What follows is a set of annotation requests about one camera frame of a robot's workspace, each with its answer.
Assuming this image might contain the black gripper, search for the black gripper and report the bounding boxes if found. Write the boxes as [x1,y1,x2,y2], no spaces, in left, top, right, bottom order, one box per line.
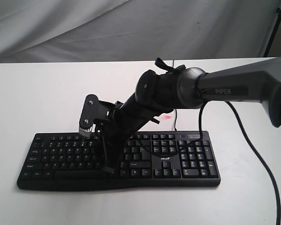
[101,94,173,173]

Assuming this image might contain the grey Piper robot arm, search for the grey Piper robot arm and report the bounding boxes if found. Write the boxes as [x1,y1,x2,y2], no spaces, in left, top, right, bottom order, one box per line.
[102,57,281,172]

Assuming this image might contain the black acer keyboard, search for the black acer keyboard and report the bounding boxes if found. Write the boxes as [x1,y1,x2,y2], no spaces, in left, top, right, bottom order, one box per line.
[17,131,221,191]

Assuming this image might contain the white backdrop cloth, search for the white backdrop cloth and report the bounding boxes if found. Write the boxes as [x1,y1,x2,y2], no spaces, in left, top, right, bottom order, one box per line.
[0,0,281,63]

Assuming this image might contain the thick black braided cable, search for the thick black braided cable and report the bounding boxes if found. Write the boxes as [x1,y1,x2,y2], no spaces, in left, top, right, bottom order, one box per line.
[198,100,281,225]

